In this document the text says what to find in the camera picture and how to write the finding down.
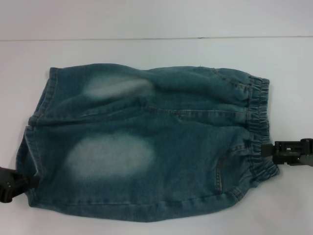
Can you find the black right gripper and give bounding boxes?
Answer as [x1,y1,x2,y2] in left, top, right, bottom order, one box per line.
[260,138,313,168]

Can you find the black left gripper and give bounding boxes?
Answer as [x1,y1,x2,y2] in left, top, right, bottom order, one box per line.
[0,165,40,204]

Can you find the blue denim shorts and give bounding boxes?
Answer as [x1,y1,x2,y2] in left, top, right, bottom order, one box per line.
[16,64,280,216]

